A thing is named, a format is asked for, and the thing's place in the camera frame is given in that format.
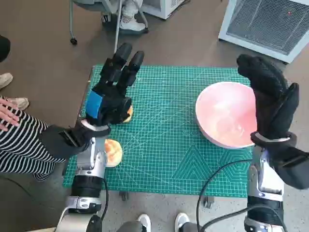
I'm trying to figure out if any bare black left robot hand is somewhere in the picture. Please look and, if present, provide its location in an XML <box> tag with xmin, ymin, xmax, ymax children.
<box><xmin>84</xmin><ymin>43</ymin><xmax>145</xmax><ymax>127</ymax></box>

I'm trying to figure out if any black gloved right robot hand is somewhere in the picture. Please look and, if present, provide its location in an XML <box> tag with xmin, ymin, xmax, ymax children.
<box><xmin>237</xmin><ymin>54</ymin><xmax>300</xmax><ymax>140</ymax></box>

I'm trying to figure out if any long braided toy bread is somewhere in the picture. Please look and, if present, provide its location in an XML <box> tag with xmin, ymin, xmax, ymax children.
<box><xmin>122</xmin><ymin>105</ymin><xmax>134</xmax><ymax>124</ymax></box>

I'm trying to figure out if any round scored toy bread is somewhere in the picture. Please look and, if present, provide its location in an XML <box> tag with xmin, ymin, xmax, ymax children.
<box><xmin>103</xmin><ymin>139</ymin><xmax>123</xmax><ymax>168</ymax></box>

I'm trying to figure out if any pink bowl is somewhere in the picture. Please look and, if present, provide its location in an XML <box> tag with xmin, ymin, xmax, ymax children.
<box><xmin>195</xmin><ymin>81</ymin><xmax>258</xmax><ymax>149</ymax></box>

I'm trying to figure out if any green cutting mat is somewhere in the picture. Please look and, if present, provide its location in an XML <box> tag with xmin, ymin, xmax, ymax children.
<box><xmin>62</xmin><ymin>64</ymin><xmax>256</xmax><ymax>194</ymax></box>

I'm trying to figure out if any grey metal-legged chair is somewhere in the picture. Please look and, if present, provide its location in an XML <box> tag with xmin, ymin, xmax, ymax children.
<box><xmin>69</xmin><ymin>0</ymin><xmax>121</xmax><ymax>55</ymax></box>

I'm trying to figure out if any white appliance with mesh grille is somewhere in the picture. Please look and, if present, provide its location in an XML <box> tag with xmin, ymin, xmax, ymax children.
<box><xmin>218</xmin><ymin>0</ymin><xmax>309</xmax><ymax>64</ymax></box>

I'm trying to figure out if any seated person in light clothing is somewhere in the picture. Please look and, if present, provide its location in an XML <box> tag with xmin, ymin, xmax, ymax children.
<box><xmin>119</xmin><ymin>0</ymin><xmax>148</xmax><ymax>32</ymax></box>

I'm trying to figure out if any person in striped clothing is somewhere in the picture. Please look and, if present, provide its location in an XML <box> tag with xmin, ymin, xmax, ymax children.
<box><xmin>0</xmin><ymin>35</ymin><xmax>70</xmax><ymax>181</ymax></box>

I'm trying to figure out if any white glass-front cabinet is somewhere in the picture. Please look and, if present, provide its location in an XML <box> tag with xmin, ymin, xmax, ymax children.
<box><xmin>140</xmin><ymin>0</ymin><xmax>186</xmax><ymax>20</ymax></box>

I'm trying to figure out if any person in dark trousers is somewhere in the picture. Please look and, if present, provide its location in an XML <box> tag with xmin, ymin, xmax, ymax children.
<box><xmin>115</xmin><ymin>212</ymin><xmax>201</xmax><ymax>232</ymax></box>

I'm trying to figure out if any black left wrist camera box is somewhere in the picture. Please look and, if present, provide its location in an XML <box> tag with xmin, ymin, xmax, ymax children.
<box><xmin>38</xmin><ymin>124</ymin><xmax>84</xmax><ymax>163</ymax></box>

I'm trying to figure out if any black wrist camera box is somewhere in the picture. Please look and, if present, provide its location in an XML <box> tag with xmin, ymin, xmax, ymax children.
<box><xmin>38</xmin><ymin>124</ymin><xmax>84</xmax><ymax>163</ymax></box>
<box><xmin>267</xmin><ymin>142</ymin><xmax>309</xmax><ymax>190</ymax></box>

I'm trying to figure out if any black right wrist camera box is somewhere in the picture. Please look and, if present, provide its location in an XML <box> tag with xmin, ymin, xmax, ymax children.
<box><xmin>267</xmin><ymin>142</ymin><xmax>309</xmax><ymax>190</ymax></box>

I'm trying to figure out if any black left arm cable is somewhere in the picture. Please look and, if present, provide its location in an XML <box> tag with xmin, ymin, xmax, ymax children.
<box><xmin>98</xmin><ymin>177</ymin><xmax>109</xmax><ymax>225</ymax></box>

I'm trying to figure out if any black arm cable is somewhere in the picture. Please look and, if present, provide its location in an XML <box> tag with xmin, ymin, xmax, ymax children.
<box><xmin>196</xmin><ymin>158</ymin><xmax>288</xmax><ymax>232</ymax></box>
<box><xmin>98</xmin><ymin>177</ymin><xmax>109</xmax><ymax>225</ymax></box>

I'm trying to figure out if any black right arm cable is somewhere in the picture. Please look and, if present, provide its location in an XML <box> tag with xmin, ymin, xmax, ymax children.
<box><xmin>196</xmin><ymin>158</ymin><xmax>288</xmax><ymax>232</ymax></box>

